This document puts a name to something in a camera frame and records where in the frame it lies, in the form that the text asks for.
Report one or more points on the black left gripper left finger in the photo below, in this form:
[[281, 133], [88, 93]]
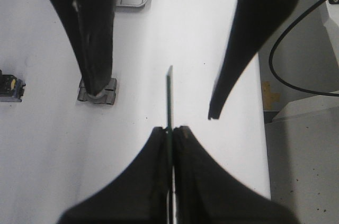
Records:
[[137, 195]]

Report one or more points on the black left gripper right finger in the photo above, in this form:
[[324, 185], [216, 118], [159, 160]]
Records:
[[206, 193]]

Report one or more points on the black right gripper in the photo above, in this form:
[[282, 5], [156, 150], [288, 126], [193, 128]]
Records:
[[254, 22]]

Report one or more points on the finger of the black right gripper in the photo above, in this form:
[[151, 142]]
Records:
[[89, 27]]

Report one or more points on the green perfboard front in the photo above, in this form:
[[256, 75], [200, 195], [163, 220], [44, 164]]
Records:
[[169, 140]]

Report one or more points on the grey metal clamp block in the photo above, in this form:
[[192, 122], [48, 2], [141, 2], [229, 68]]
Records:
[[106, 96]]

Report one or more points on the red emergency stop button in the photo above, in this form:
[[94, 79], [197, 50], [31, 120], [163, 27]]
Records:
[[12, 88]]

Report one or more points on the grey machine base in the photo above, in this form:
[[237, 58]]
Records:
[[298, 74]]

